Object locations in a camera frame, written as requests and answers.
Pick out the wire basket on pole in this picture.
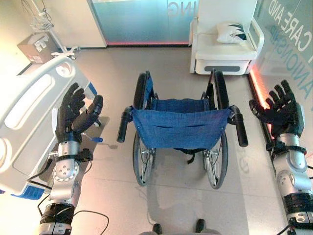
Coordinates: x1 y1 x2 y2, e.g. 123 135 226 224
30 17 54 32

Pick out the blue bed crank handle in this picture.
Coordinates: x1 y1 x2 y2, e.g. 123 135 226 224
82 134 104 143

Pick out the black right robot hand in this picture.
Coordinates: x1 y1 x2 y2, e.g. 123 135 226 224
248 79 306 138

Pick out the white IV pole stand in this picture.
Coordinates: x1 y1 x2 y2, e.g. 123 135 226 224
21 0 81 59

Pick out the blue fabric wheelchair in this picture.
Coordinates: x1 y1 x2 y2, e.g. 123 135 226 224
116 68 249 189

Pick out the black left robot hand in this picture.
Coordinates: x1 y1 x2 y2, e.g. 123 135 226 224
54 82 104 143

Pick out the white armchair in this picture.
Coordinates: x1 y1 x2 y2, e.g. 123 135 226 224
188 0 265 75

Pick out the white hospital bed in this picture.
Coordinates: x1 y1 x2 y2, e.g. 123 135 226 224
0 53 111 202

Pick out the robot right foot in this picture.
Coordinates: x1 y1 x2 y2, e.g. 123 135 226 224
195 218 206 233

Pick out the brown cardboard box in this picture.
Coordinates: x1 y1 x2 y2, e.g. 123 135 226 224
17 33 55 65

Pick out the white pillow with dark leaves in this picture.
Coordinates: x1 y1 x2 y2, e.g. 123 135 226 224
216 21 250 45

